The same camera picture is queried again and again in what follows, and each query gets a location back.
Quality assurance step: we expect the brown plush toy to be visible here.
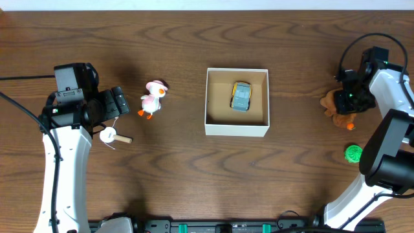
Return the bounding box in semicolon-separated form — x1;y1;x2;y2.
320;89;356;131

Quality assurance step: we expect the white duck toy pink hat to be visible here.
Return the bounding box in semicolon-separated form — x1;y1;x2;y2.
137;80;168;120

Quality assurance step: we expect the white wooden paddle ball toy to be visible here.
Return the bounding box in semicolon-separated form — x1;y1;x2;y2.
99;116;133;150

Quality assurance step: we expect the green ridged plastic disc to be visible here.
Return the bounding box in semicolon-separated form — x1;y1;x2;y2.
344;145;363;163

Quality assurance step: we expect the yellow grey toy truck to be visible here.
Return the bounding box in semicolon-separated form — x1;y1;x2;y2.
230;82;252;112

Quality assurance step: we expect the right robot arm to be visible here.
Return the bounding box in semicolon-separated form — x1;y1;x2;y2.
312;47;413;231

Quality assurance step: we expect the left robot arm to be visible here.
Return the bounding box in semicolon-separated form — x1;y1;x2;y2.
35;63;129;232

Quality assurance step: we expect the white cardboard box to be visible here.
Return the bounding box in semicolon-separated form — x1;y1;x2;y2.
204;68;270;137

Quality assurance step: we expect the right black cable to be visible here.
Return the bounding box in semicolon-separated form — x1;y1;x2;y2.
336;32;414;111

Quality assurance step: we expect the black cable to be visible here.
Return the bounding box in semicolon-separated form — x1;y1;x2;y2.
336;32;414;111
0;74;62;233

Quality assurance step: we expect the left black cable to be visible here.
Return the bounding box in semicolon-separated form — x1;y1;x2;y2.
0;74;62;233

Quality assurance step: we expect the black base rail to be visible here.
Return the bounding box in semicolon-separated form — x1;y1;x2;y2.
87;218;387;233

